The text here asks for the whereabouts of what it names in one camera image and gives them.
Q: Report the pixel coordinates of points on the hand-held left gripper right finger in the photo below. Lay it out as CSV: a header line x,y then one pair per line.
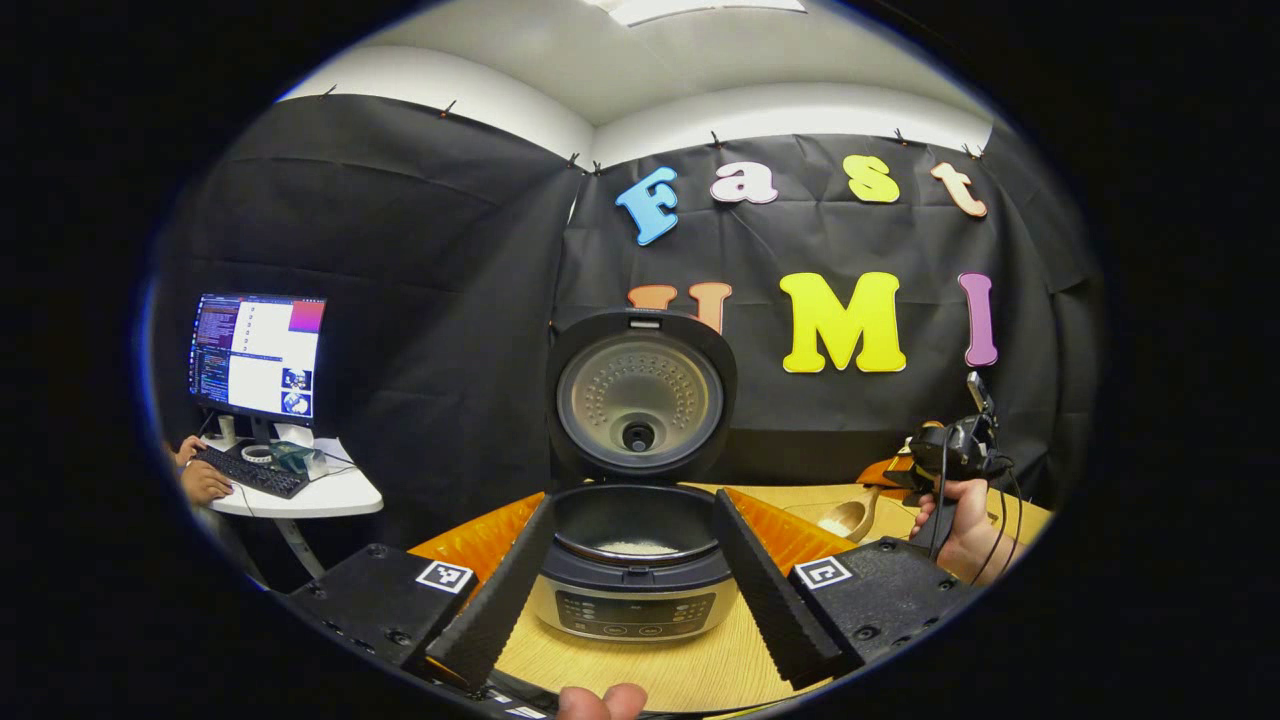
x,y
765,600

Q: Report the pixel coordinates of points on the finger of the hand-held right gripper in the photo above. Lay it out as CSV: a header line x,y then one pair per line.
x,y
885,472

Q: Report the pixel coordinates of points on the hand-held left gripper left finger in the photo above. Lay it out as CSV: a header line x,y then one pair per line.
x,y
505,600

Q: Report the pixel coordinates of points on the wooden spoon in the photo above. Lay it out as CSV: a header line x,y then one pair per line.
x,y
843,520

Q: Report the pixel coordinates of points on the white rice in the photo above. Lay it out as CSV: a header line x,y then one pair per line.
x,y
637,548

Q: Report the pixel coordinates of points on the silver black rice cooker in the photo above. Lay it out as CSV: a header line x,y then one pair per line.
x,y
640,395

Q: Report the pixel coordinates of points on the white side table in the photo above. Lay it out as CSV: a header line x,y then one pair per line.
x,y
330,495

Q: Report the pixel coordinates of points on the black keyboard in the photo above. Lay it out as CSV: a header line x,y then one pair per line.
x,y
255,472

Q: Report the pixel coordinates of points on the black backdrop cloth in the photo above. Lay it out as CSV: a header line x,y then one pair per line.
x,y
450,300

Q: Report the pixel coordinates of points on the computer monitor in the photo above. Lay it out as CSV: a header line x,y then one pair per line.
x,y
255,355

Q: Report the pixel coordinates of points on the ceiling light panel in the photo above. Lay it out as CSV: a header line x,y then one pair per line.
x,y
700,10

